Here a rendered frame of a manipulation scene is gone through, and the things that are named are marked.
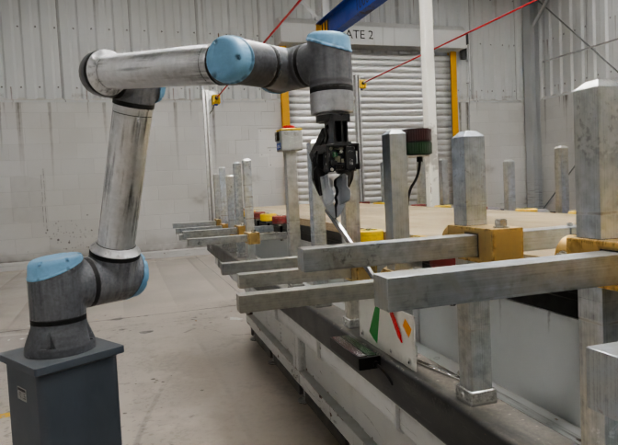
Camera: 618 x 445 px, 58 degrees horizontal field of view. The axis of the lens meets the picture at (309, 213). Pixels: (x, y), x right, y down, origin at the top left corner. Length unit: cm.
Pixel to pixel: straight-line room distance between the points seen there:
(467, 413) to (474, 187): 33
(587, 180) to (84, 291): 140
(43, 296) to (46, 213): 733
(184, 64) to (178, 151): 781
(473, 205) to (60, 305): 121
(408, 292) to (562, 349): 61
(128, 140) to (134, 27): 768
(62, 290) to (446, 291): 134
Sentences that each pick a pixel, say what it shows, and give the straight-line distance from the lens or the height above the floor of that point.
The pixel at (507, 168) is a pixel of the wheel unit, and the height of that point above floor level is 107.
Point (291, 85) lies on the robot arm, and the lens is 124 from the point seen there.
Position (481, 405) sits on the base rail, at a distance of 92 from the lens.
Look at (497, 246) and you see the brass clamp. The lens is 80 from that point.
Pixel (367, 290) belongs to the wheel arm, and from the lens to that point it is 103.
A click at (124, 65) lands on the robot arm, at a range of 143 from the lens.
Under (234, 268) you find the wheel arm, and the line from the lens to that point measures 147.
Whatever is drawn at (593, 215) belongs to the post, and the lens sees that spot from 67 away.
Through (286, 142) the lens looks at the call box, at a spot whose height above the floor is 117.
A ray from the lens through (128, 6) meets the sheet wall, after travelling 943.
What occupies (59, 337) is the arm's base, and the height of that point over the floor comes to 65.
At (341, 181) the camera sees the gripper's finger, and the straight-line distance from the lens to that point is 119.
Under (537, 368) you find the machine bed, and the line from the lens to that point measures 114.
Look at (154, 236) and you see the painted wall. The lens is 901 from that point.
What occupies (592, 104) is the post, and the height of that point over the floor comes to 111.
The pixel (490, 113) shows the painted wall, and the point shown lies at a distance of 1125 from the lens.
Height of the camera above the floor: 104
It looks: 3 degrees down
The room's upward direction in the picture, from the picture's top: 3 degrees counter-clockwise
